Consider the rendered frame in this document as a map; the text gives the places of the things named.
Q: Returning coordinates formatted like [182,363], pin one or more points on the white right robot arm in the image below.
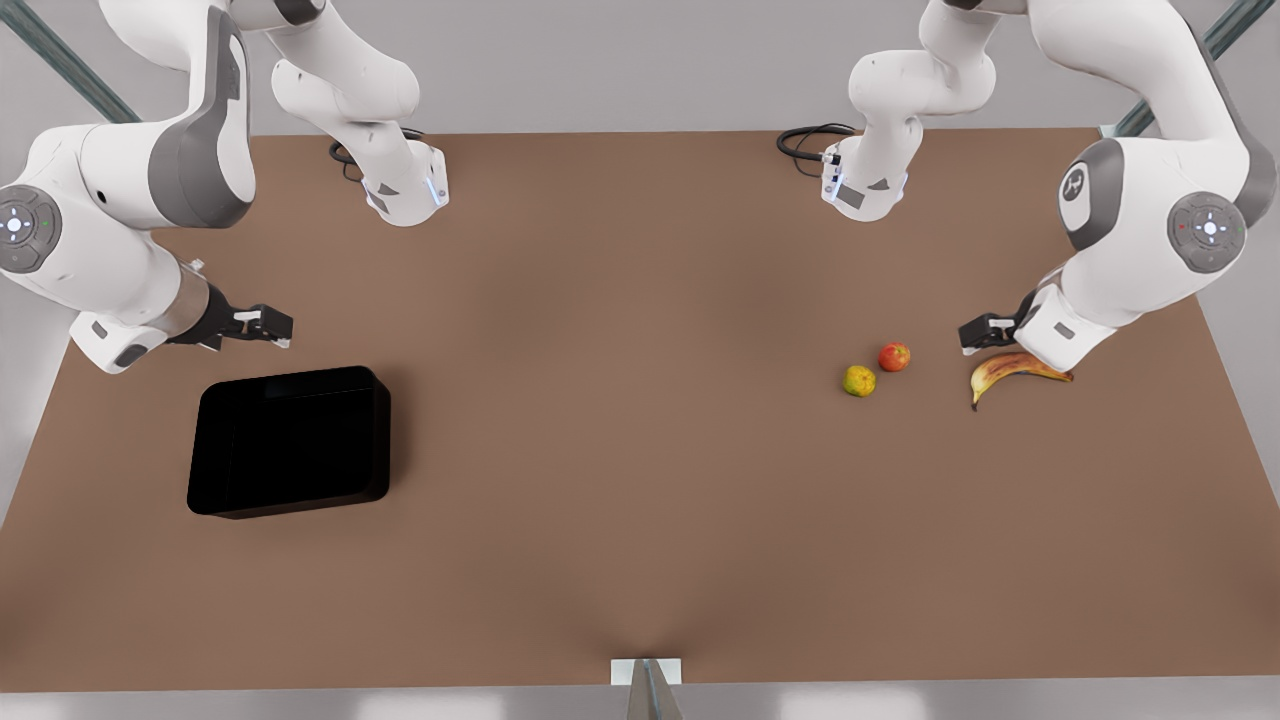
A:
[110,170]

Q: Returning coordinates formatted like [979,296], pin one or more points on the silver frame post with foot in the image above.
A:
[648,685]

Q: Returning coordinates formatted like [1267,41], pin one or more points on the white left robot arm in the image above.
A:
[1150,200]

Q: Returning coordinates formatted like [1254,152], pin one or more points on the red apple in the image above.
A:
[894,357]

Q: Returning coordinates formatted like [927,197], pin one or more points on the black storage box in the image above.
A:
[290,445]

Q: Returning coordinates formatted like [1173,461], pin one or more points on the yellow-green pear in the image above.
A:
[859,381]

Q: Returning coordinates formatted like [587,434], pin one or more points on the spotted yellow banana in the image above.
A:
[1005,368]

